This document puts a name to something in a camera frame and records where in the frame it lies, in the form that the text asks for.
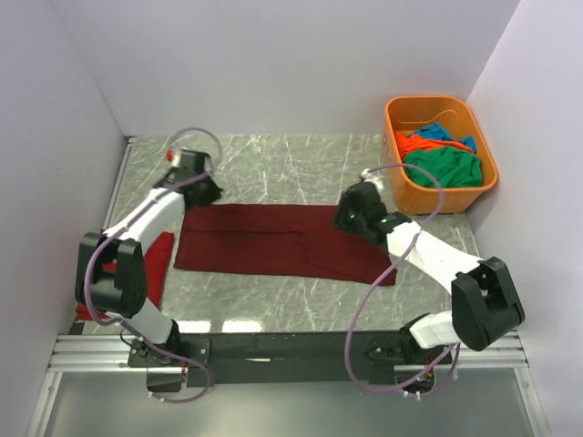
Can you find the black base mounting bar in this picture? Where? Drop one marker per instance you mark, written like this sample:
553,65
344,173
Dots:
263,357

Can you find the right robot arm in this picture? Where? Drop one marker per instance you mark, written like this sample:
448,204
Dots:
485,305

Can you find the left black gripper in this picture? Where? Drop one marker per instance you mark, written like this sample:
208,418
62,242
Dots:
214,194

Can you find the blue t shirt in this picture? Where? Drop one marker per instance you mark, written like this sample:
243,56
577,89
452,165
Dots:
437,133

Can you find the dark maroon t shirt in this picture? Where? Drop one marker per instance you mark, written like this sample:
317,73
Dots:
277,240

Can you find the orange plastic basket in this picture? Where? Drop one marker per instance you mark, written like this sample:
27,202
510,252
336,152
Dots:
413,191

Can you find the folded red t shirt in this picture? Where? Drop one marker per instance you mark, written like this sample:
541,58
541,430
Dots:
156,261

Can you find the aluminium frame rail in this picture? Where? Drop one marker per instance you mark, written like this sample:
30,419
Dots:
104,353

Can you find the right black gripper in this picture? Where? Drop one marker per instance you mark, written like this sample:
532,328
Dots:
342,208

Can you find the green t shirt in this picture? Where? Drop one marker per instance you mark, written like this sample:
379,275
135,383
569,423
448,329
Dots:
451,167

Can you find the orange t shirt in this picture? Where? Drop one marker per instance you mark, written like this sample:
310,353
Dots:
406,145

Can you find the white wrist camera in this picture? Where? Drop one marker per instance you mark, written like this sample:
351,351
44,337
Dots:
173,156
368,175

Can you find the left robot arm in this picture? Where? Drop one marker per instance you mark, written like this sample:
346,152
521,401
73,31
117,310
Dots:
123,295

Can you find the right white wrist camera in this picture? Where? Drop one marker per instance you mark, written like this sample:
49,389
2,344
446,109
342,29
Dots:
368,175

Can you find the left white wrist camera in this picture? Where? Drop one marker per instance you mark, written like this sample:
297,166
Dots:
173,156

